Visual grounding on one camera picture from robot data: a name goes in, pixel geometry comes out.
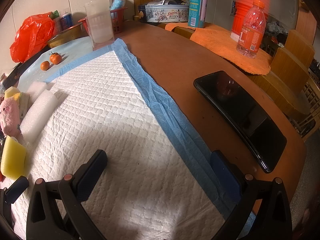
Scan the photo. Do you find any white foam piece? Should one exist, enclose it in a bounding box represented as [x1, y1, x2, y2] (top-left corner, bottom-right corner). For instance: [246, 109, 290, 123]
[26, 82, 54, 100]

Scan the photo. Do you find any white bottle green cap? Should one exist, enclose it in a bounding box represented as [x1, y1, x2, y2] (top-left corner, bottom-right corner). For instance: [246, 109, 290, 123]
[49, 10, 62, 32]

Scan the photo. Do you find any yellow scouring sponge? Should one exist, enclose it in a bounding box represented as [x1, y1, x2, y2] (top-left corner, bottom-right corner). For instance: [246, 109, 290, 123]
[4, 86, 20, 100]

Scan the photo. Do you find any red plastic bag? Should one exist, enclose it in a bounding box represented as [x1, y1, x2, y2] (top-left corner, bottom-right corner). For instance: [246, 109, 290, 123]
[10, 15, 55, 63]

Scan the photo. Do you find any white quilted pad blue border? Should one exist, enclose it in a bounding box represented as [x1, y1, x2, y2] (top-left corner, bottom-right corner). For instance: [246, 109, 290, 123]
[11, 39, 255, 240]

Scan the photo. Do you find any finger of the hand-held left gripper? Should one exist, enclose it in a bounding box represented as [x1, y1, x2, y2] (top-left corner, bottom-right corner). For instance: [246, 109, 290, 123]
[0, 176, 30, 230]

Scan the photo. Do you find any printed cookie tin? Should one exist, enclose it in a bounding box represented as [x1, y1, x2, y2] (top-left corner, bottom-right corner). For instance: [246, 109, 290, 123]
[137, 0, 190, 24]

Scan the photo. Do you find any orange drink bottle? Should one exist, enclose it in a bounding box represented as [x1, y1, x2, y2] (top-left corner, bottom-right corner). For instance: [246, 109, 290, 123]
[236, 0, 266, 59]

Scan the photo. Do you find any wooden chair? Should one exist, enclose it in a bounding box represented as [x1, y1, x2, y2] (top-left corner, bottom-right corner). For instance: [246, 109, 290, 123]
[271, 29, 316, 117]
[290, 75, 320, 138]

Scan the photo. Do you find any orange towel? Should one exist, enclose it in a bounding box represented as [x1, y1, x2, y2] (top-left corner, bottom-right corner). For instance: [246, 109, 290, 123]
[165, 21, 272, 76]

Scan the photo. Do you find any pink plush toy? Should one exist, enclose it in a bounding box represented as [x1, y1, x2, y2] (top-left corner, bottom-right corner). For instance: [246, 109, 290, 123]
[0, 97, 22, 137]

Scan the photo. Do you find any red plastic basket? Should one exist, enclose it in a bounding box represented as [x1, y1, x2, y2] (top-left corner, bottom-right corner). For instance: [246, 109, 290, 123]
[78, 6, 125, 34]

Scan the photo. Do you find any light blue pad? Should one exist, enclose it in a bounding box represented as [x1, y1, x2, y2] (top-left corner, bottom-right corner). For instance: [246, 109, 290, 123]
[19, 36, 93, 85]

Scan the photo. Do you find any blue bottle pink cap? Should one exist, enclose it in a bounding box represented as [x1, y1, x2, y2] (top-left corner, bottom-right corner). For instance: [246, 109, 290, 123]
[110, 0, 125, 11]

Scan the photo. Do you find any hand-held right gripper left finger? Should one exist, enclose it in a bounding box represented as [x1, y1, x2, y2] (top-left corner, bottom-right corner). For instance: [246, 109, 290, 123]
[26, 149, 108, 240]

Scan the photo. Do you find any thick pale yellow sponge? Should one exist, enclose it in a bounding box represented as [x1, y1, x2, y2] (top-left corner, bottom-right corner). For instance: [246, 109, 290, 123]
[0, 136, 27, 180]

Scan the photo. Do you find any clear plastic jug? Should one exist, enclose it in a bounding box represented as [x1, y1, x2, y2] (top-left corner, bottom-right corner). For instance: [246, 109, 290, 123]
[84, 0, 115, 52]

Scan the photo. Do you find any white foam sheet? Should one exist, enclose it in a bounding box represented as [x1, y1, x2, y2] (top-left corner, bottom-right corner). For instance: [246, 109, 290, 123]
[19, 90, 59, 144]

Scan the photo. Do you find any black smartphone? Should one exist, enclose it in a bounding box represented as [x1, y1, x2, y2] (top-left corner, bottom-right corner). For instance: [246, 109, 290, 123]
[194, 70, 287, 173]

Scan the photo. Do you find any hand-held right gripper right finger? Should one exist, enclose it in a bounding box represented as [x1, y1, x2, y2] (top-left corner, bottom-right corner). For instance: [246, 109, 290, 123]
[200, 150, 293, 240]

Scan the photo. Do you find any blue can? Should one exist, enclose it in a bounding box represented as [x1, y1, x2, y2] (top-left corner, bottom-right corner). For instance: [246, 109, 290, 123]
[60, 12, 73, 29]

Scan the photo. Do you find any metal bowl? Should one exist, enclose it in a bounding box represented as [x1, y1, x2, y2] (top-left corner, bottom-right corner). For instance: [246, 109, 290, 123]
[47, 22, 83, 49]

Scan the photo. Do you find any teal box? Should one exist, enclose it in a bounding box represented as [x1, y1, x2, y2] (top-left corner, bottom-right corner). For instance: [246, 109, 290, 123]
[187, 0, 210, 28]

